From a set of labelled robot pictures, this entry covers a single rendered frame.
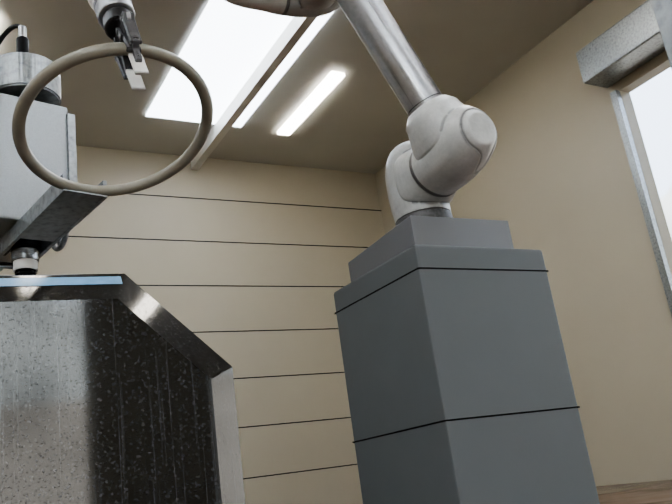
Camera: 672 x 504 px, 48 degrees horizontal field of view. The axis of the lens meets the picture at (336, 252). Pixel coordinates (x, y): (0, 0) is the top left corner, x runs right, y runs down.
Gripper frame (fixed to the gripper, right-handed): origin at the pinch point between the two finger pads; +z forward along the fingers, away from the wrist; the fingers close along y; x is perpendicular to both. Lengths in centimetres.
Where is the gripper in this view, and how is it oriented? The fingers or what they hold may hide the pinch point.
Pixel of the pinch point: (137, 72)
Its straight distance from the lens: 176.7
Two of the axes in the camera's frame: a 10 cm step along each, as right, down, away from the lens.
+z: 3.7, 7.5, -5.4
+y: -3.3, 6.5, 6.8
